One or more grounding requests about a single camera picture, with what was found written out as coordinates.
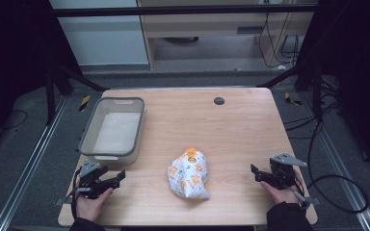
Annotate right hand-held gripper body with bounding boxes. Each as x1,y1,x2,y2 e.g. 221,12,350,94
263,152,321,210

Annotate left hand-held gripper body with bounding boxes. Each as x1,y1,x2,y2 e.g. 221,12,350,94
55,160,113,207

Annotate white grey-rimmed plastic basket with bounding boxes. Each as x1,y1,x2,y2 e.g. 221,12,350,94
77,96,146,167

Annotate white orange patterned cloth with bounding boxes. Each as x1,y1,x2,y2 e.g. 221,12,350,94
167,147,212,200

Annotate person's right hand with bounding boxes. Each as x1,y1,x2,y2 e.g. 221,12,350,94
259,179,301,206

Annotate person's left hand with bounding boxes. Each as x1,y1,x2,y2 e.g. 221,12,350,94
75,187,115,223

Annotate yellow black floor tape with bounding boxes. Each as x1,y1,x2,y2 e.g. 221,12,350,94
283,91,304,107
78,93,92,113

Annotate black metal stand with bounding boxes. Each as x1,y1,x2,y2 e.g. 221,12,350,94
43,59,110,127
257,56,325,121

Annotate white cabinet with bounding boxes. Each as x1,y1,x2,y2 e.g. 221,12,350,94
49,0,149,67

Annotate black curtain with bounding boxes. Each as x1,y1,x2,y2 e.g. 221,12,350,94
0,0,83,158
297,0,370,177

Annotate light wooden desk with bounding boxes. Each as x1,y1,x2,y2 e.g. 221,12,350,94
137,0,317,70

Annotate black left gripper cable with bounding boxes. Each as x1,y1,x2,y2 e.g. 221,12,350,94
70,167,82,220

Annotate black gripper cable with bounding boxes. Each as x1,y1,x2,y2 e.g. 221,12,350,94
293,119,370,214
70,167,82,220

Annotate aluminium floor rail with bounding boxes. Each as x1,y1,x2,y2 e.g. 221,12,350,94
298,90,370,231
0,95,69,231

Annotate black floor cables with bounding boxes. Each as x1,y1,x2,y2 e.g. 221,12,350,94
282,76,346,141

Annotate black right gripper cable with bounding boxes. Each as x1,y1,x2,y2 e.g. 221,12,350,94
293,119,370,214

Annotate thin black floor cable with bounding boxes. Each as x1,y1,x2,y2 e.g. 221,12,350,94
0,109,29,132

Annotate hanging black desk cables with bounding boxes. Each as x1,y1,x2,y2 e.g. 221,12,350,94
257,3,301,69

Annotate black horizontal frame bar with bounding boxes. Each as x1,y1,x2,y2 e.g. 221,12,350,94
51,4,318,18

